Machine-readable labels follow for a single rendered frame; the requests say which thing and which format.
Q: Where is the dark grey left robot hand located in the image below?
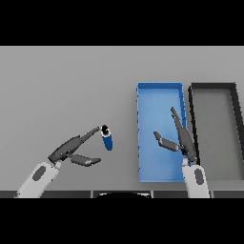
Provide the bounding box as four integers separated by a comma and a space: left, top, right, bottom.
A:
48, 126, 102, 168

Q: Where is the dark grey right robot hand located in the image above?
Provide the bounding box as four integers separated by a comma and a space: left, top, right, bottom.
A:
152, 106, 198, 164

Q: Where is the blue bin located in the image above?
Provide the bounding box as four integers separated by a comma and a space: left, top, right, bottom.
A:
135, 81, 189, 184

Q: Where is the dark grey bin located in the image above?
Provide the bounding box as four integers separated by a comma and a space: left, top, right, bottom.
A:
187, 82, 244, 183

